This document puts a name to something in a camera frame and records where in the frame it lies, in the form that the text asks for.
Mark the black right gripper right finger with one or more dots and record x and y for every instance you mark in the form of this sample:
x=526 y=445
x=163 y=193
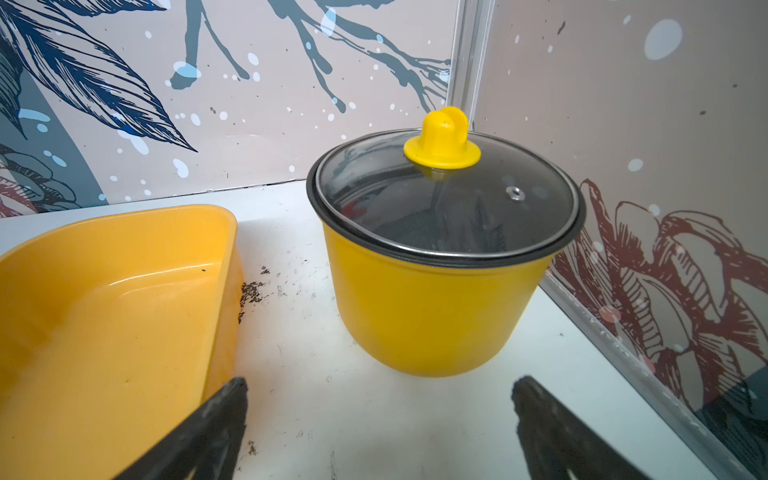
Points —
x=558 y=445

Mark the glass lid yellow knob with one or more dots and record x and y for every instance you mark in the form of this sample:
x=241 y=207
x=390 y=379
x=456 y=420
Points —
x=442 y=195

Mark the yellow pot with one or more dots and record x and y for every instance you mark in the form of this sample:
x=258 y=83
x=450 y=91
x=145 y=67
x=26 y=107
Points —
x=425 y=320

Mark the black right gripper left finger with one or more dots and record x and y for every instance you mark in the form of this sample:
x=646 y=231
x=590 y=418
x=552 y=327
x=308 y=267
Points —
x=205 y=445

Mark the yellow storage box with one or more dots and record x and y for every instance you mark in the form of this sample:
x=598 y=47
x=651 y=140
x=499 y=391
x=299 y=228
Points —
x=113 y=331

